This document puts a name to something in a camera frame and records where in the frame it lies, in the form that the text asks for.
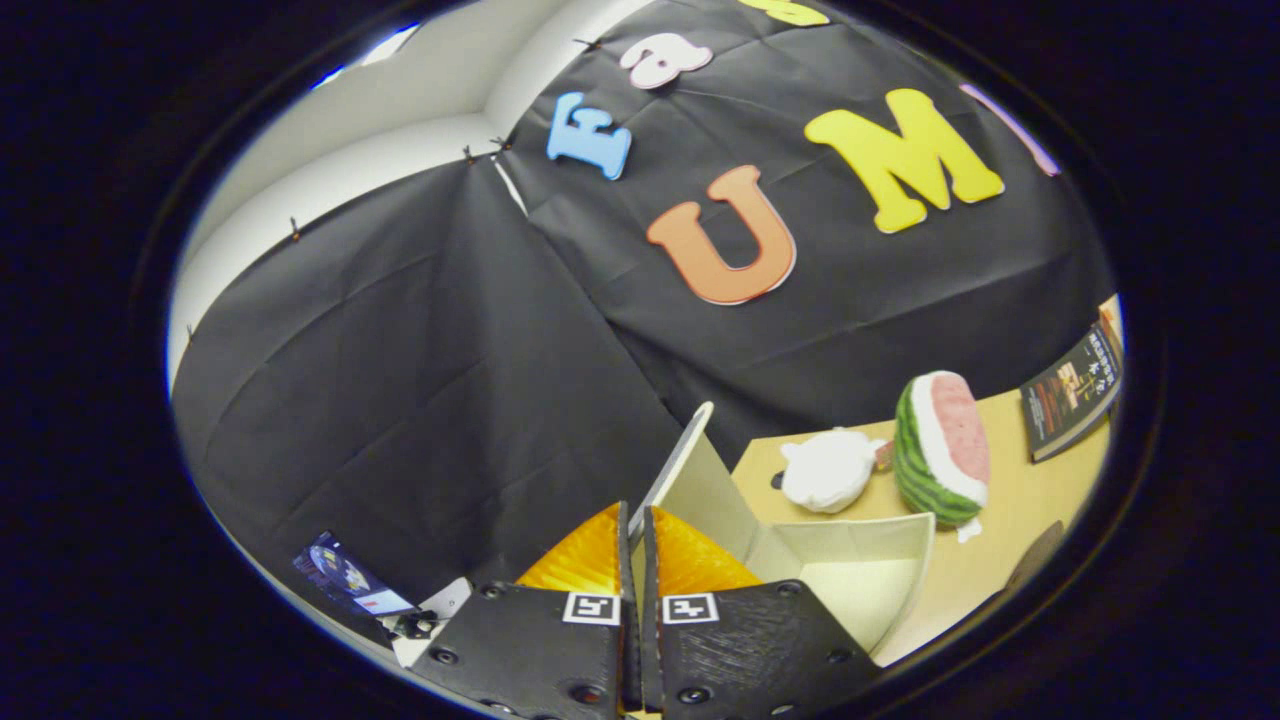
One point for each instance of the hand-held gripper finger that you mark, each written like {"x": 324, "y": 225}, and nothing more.
{"x": 627, "y": 570}
{"x": 650, "y": 570}

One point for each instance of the white fabric storage box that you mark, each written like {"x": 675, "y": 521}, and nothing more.
{"x": 860, "y": 580}

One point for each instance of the white flat object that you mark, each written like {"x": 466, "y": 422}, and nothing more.
{"x": 430, "y": 610}

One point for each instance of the white plush toy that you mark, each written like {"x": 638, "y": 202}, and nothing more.
{"x": 830, "y": 470}

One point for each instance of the smartphone with lit screen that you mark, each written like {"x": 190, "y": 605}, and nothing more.
{"x": 350, "y": 580}

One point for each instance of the black backdrop cloth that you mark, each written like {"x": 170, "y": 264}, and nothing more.
{"x": 400, "y": 380}

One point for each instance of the watermelon slice plush toy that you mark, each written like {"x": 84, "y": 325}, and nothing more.
{"x": 945, "y": 450}

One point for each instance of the black cover book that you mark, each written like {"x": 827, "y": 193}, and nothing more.
{"x": 1070, "y": 395}

